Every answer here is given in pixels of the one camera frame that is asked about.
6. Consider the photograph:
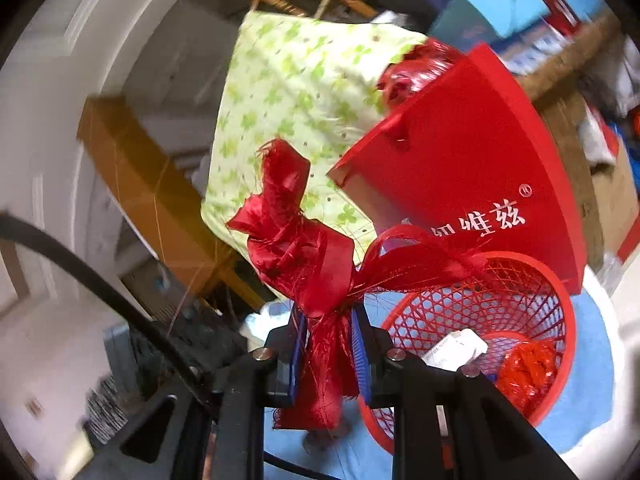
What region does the red ribbon bow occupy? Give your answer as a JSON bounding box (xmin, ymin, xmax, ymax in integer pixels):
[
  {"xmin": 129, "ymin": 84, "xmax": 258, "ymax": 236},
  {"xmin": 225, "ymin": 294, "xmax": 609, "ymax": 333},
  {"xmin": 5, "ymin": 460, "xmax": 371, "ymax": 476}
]
[{"xmin": 227, "ymin": 139, "xmax": 487, "ymax": 430}]

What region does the white printed paper box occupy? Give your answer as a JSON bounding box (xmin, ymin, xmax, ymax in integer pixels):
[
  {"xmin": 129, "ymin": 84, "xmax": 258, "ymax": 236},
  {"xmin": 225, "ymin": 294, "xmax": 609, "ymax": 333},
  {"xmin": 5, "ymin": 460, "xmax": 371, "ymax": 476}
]
[{"xmin": 422, "ymin": 328, "xmax": 488, "ymax": 372}]

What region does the red plastic bag ball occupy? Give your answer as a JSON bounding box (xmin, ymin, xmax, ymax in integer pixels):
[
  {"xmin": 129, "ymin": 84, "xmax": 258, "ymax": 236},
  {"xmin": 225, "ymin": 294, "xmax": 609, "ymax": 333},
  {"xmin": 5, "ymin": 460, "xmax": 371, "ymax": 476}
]
[{"xmin": 496, "ymin": 339, "xmax": 558, "ymax": 418}]

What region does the blue blanket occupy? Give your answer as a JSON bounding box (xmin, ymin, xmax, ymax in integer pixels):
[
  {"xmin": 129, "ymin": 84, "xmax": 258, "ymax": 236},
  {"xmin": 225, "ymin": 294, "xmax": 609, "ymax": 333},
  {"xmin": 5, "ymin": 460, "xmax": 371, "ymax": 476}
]
[{"xmin": 265, "ymin": 290, "xmax": 614, "ymax": 479}]

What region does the red mesh wastebasket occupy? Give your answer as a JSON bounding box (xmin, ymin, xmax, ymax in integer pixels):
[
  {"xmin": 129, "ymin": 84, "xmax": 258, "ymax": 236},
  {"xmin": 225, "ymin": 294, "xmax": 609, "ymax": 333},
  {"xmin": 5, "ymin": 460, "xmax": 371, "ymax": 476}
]
[{"xmin": 378, "ymin": 252, "xmax": 576, "ymax": 426}]

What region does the wooden bedside cabinet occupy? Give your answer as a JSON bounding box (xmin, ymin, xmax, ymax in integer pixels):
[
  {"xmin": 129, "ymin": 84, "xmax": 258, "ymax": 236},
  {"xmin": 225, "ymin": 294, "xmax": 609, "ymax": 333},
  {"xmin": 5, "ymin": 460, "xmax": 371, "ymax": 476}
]
[{"xmin": 77, "ymin": 96, "xmax": 264, "ymax": 310}]

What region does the red paper shopping bag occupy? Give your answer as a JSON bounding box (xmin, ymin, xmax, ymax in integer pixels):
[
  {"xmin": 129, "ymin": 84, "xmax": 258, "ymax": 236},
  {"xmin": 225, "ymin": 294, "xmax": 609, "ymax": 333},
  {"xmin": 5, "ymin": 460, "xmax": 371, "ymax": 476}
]
[{"xmin": 328, "ymin": 44, "xmax": 587, "ymax": 294}]

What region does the red foil gift wrap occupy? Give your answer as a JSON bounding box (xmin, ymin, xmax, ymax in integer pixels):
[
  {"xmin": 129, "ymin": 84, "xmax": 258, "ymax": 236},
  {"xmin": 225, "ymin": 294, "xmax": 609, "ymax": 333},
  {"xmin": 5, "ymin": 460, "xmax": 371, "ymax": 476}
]
[{"xmin": 376, "ymin": 38, "xmax": 464, "ymax": 110}]

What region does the green clover quilt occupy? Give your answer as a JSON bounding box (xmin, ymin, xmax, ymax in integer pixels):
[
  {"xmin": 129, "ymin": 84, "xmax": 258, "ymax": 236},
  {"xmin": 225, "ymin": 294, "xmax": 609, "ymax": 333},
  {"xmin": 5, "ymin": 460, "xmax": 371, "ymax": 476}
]
[{"xmin": 201, "ymin": 11, "xmax": 426, "ymax": 262}]

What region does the light blue box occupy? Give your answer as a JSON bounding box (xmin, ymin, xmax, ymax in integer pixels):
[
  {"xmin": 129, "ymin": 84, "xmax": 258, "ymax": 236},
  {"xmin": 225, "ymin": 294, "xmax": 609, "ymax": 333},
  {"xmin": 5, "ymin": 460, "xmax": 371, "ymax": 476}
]
[{"xmin": 428, "ymin": 0, "xmax": 549, "ymax": 52}]

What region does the black cable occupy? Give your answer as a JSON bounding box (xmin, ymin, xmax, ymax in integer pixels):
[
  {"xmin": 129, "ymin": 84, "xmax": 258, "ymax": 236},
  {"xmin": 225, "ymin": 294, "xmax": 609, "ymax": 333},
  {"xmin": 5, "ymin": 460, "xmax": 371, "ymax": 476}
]
[{"xmin": 0, "ymin": 212, "xmax": 327, "ymax": 480}]

